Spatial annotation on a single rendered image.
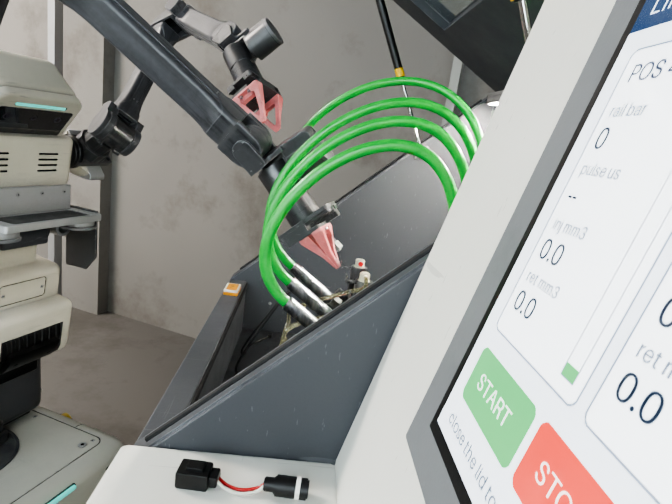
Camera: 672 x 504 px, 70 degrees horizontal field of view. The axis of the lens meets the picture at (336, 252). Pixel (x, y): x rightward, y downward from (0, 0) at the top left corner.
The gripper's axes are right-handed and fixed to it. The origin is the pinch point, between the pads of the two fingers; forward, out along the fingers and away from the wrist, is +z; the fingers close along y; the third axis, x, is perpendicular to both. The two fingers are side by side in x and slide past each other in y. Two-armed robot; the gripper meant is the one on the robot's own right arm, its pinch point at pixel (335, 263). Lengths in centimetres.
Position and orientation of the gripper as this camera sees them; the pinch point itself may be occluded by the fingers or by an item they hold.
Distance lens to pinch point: 82.2
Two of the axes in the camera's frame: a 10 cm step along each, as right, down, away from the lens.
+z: 5.5, 8.3, 0.3
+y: 8.0, -5.2, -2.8
